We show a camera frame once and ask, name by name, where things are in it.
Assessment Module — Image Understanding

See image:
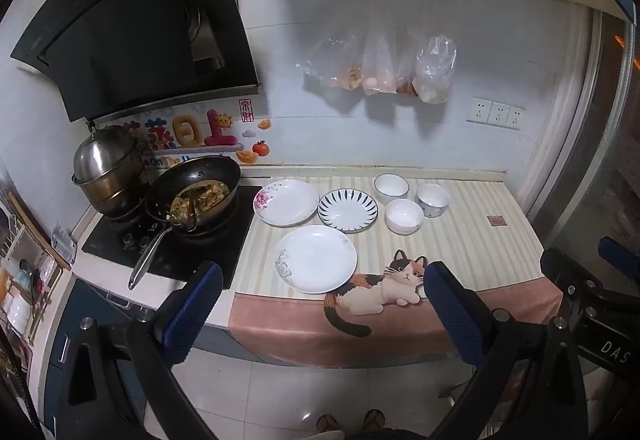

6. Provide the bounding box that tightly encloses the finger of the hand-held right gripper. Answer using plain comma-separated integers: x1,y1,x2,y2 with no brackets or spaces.
539,247,603,293
600,236,640,271

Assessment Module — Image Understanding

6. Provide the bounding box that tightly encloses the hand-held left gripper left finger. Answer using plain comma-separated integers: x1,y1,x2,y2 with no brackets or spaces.
52,261,224,440

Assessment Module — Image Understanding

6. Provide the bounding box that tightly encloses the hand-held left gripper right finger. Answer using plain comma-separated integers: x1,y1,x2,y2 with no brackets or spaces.
424,261,588,440

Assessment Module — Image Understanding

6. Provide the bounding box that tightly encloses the white bowl with dark rim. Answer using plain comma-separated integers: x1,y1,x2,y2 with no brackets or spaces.
374,173,410,203

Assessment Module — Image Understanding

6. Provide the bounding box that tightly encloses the striped cat print table mat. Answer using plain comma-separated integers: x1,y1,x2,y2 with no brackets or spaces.
227,175,563,368

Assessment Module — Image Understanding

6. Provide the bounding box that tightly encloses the black gas stove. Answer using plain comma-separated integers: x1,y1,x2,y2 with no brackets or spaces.
81,184,263,291

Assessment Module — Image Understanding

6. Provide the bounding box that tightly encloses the black spatula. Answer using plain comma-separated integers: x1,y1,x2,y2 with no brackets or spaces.
185,187,199,233

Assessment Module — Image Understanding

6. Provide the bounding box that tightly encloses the aluminium sliding glass door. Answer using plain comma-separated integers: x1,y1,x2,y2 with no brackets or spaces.
525,5,640,266

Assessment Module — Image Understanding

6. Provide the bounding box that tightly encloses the plain white bowl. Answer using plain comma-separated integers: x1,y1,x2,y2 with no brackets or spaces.
385,198,425,236

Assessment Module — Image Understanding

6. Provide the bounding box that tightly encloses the white bowl with blue pattern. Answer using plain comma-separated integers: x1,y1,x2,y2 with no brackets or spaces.
416,183,451,219

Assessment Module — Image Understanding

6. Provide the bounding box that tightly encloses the person's right foot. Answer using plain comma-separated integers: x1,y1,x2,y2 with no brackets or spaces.
362,409,387,432

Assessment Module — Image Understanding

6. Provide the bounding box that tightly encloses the person's foot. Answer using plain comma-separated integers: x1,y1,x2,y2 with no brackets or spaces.
316,412,346,433
362,409,387,432

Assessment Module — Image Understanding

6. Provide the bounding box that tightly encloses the white plate with grey flowers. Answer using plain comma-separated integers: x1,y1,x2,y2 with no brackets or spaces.
274,225,359,294

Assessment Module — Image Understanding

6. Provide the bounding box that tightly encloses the blue kitchen base cabinet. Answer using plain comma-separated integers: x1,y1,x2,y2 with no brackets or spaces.
42,276,251,440

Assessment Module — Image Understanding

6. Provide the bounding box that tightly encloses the white plate with blue stripes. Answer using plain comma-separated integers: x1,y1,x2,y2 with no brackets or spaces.
318,188,379,234

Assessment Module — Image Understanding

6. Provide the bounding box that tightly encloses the white plate with pink flowers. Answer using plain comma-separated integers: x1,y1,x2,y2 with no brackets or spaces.
253,179,320,227

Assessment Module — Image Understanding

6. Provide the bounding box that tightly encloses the person's left foot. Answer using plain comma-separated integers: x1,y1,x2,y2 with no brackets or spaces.
316,412,346,433

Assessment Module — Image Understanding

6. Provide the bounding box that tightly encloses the wooden kitchen shelf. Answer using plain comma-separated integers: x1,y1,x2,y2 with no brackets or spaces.
0,190,76,371

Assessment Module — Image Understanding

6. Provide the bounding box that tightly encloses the stainless steel steamer pot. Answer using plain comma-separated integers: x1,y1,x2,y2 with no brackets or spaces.
71,124,151,216

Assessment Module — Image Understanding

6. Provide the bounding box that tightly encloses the crumpled clear plastic bag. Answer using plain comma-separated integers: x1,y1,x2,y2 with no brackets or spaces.
413,35,457,104

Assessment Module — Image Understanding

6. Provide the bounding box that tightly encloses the narrow clear plastic bag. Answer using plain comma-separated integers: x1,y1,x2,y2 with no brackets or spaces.
362,28,402,96

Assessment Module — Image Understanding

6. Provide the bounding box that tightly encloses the large clear plastic bag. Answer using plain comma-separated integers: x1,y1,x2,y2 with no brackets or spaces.
295,33,364,91

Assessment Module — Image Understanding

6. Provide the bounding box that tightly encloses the black range hood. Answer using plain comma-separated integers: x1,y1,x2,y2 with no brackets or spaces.
10,0,261,123

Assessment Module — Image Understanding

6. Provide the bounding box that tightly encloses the black wok with steel handle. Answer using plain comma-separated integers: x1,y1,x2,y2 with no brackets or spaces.
128,155,242,291

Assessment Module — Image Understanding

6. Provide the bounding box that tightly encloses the colourful lettering wall sticker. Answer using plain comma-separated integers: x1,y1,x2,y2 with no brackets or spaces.
120,108,241,168

